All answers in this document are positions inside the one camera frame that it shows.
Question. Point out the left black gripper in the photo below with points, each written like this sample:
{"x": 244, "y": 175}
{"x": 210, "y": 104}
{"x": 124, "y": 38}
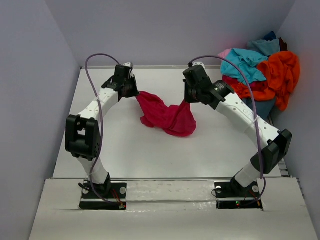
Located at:
{"x": 130, "y": 89}

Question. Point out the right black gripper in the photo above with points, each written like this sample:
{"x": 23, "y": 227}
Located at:
{"x": 191, "y": 93}

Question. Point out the magenta t-shirt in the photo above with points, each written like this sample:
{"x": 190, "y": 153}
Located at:
{"x": 175, "y": 120}

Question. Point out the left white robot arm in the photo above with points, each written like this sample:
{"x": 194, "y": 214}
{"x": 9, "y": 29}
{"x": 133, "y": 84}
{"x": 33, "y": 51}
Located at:
{"x": 84, "y": 131}

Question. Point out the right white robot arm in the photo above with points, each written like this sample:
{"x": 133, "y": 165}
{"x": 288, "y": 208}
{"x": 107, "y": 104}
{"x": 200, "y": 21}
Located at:
{"x": 272, "y": 144}

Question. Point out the red t-shirt in pile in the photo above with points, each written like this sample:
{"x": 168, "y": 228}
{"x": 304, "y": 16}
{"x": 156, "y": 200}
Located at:
{"x": 240, "y": 88}

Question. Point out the pink t-shirt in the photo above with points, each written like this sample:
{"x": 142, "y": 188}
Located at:
{"x": 223, "y": 55}

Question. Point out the cyan t-shirt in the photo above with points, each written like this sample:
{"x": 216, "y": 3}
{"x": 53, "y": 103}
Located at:
{"x": 247, "y": 61}

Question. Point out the slate blue t-shirt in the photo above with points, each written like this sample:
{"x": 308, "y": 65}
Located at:
{"x": 263, "y": 108}

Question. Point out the grey-blue t-shirt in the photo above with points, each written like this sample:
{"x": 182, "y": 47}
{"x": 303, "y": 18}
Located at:
{"x": 264, "y": 47}

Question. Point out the orange t-shirt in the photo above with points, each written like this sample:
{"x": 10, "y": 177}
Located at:
{"x": 282, "y": 72}

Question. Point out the dark blue t-shirt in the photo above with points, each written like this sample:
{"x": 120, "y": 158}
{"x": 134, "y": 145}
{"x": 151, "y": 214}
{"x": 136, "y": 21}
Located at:
{"x": 270, "y": 36}

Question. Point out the maroon t-shirt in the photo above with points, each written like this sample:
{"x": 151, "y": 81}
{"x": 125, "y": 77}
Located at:
{"x": 282, "y": 45}

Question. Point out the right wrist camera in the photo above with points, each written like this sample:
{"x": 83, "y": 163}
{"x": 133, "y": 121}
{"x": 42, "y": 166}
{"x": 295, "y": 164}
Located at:
{"x": 195, "y": 73}

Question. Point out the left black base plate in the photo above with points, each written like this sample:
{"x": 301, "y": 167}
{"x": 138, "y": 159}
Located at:
{"x": 114, "y": 200}

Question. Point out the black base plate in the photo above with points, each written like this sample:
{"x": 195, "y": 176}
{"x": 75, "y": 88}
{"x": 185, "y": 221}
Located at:
{"x": 228, "y": 198}
{"x": 114, "y": 200}

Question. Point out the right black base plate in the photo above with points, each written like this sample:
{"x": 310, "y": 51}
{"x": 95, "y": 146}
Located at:
{"x": 228, "y": 198}

